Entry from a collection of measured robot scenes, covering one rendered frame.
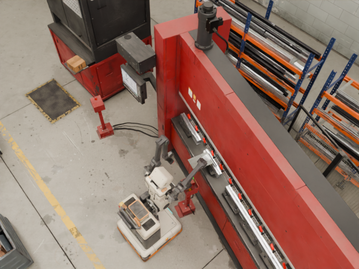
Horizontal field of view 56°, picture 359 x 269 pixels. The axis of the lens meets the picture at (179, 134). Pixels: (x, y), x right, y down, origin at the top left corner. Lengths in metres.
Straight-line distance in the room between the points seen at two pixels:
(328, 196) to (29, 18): 7.08
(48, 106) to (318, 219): 4.89
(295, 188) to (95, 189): 3.28
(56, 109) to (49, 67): 1.10
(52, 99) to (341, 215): 5.07
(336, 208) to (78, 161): 3.93
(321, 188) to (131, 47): 2.60
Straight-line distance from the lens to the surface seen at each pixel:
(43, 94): 6.57
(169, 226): 4.63
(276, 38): 5.26
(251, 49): 5.52
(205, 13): 3.33
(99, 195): 5.21
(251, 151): 3.15
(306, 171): 2.88
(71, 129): 5.93
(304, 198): 2.76
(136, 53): 4.07
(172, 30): 3.80
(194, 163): 4.22
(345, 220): 2.81
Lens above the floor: 4.64
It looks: 55 degrees down
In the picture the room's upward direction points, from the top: 3 degrees clockwise
